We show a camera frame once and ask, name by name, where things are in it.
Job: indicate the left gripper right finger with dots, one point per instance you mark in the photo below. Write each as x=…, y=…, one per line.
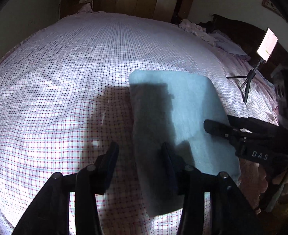
x=174, y=169

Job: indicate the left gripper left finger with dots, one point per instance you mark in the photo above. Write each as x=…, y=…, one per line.
x=106, y=164

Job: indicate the grey pant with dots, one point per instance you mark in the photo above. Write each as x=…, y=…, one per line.
x=171, y=107

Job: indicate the black phone tripod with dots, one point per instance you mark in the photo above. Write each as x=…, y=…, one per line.
x=248, y=79

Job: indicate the pink checkered bed sheet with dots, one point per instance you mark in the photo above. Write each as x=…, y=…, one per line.
x=64, y=98

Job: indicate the smartphone on tripod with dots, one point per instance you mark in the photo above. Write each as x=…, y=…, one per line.
x=267, y=45

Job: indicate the pink pillow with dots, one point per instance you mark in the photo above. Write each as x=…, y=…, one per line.
x=225, y=43

